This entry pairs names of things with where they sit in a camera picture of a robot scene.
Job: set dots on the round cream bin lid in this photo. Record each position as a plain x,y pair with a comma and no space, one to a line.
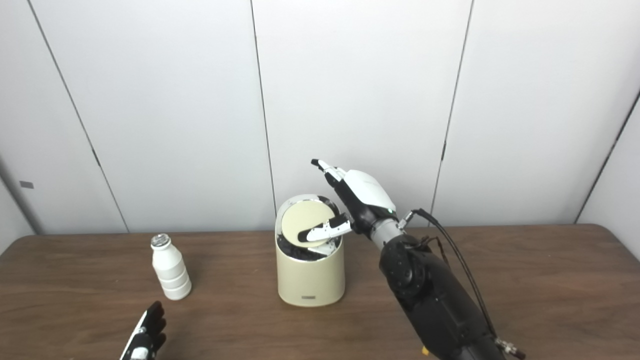
302,220

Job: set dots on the black bin liner bag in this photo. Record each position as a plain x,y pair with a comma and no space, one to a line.
295,252

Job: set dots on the small grey wall label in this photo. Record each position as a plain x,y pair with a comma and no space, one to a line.
26,184

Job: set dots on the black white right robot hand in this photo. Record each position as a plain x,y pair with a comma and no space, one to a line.
367,195

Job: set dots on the cream-colored bin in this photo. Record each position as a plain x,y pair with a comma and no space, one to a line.
310,280

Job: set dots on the small white plastic bottle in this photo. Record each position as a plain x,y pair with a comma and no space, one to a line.
172,275

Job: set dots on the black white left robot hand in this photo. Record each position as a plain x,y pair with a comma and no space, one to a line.
147,340

